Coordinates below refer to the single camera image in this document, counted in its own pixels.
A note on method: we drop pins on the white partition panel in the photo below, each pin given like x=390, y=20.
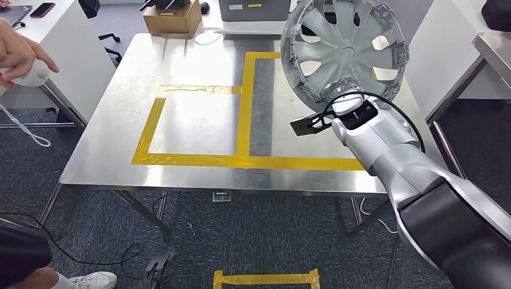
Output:
x=439, y=52

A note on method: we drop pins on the yellow tape on workbench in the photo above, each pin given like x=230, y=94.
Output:
x=243, y=119

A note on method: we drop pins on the grey equipment box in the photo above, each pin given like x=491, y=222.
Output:
x=255, y=10

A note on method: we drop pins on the white table with chrome legs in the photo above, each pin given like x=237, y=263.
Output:
x=72, y=52

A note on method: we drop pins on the black phone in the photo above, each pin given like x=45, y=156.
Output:
x=42, y=10

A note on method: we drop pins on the person's hand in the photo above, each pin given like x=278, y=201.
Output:
x=16, y=52

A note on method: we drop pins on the steel table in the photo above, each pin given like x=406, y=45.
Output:
x=495, y=48

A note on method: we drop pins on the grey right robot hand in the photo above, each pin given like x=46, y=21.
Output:
x=343, y=89

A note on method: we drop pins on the white floor scrap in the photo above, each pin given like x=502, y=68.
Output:
x=191, y=228

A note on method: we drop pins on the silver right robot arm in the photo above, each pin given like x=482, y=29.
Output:
x=399, y=159

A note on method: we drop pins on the grey laptop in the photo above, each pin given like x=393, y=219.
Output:
x=14, y=14

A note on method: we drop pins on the black computer mouse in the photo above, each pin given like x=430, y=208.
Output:
x=204, y=8

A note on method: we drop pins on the steel workbench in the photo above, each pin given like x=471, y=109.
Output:
x=111, y=131

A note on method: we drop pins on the person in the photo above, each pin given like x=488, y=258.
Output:
x=20, y=255

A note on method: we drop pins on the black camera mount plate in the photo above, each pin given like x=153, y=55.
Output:
x=305, y=125

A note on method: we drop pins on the black bag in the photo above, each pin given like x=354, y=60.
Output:
x=497, y=16

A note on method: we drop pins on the metal floor socket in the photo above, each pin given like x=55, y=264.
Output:
x=222, y=197

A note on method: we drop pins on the brown cardboard box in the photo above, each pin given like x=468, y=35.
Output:
x=171, y=22

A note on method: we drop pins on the silver wheel hubcap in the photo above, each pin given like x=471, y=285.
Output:
x=343, y=52

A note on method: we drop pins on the black office chair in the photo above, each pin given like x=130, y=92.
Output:
x=113, y=52

